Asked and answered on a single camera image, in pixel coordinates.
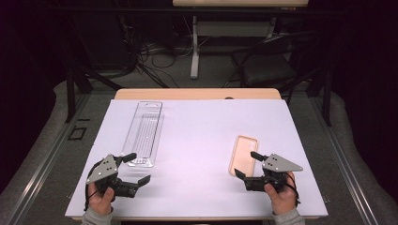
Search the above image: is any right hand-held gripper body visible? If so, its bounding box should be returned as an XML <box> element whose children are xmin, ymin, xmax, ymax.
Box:
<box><xmin>243</xmin><ymin>153</ymin><xmax>304</xmax><ymax>192</ymax></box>

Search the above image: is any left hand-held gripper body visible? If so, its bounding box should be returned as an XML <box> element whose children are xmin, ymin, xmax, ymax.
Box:
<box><xmin>85</xmin><ymin>153</ymin><xmax>139</xmax><ymax>200</ymax></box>

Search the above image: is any beige phone case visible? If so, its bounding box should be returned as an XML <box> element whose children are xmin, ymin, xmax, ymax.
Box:
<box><xmin>228</xmin><ymin>135</ymin><xmax>259</xmax><ymax>178</ymax></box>

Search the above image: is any clear plastic rack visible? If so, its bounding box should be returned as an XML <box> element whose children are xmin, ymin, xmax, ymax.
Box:
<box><xmin>121</xmin><ymin>100</ymin><xmax>165</xmax><ymax>169</ymax></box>

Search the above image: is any person's left hand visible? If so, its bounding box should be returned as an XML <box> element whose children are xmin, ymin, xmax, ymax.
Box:
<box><xmin>87</xmin><ymin>182</ymin><xmax>115</xmax><ymax>216</ymax></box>

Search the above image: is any person's right hand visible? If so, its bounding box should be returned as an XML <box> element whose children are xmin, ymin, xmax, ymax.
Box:
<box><xmin>264</xmin><ymin>171</ymin><xmax>298</xmax><ymax>216</ymax></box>

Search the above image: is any white table cover sheet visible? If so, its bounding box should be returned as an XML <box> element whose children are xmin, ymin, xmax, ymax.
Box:
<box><xmin>65</xmin><ymin>98</ymin><xmax>329</xmax><ymax>218</ymax></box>

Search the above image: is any black metal stand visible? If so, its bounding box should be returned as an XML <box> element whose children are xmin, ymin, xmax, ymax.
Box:
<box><xmin>64</xmin><ymin>67</ymin><xmax>123</xmax><ymax>124</ymax></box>
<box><xmin>306</xmin><ymin>67</ymin><xmax>333</xmax><ymax>128</ymax></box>

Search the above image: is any black chair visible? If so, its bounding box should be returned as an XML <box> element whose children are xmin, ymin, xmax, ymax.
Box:
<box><xmin>230</xmin><ymin>31</ymin><xmax>317</xmax><ymax>95</ymax></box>

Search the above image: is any wooden table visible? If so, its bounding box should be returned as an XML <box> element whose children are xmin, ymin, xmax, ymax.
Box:
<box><xmin>70</xmin><ymin>87</ymin><xmax>327</xmax><ymax>222</ymax></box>

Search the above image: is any desk with white legs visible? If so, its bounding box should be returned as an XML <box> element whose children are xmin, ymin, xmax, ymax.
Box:
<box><xmin>172</xmin><ymin>0</ymin><xmax>309</xmax><ymax>80</ymax></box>

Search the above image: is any black metal crossbar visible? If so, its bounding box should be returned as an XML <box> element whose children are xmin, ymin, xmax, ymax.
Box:
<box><xmin>46</xmin><ymin>7</ymin><xmax>345</xmax><ymax>15</ymax></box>

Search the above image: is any left hand-held gripper cable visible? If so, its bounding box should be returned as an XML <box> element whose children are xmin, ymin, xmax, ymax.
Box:
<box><xmin>84</xmin><ymin>160</ymin><xmax>104</xmax><ymax>212</ymax></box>

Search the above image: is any hand-held gripper cable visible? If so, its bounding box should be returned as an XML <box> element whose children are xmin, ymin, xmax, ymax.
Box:
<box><xmin>284</xmin><ymin>172</ymin><xmax>301</xmax><ymax>205</ymax></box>
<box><xmin>84</xmin><ymin>160</ymin><xmax>104</xmax><ymax>212</ymax></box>

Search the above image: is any right hand-held gripper cable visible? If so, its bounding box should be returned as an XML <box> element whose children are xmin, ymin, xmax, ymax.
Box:
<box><xmin>284</xmin><ymin>172</ymin><xmax>301</xmax><ymax>205</ymax></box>

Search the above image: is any aluminium floor rail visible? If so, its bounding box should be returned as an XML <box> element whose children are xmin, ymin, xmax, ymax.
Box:
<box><xmin>309</xmin><ymin>97</ymin><xmax>379</xmax><ymax>225</ymax></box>
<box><xmin>6</xmin><ymin>93</ymin><xmax>92</xmax><ymax>225</ymax></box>

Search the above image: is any bundle of floor cables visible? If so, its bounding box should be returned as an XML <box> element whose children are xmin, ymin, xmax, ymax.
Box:
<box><xmin>125</xmin><ymin>15</ymin><xmax>195</xmax><ymax>88</ymax></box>

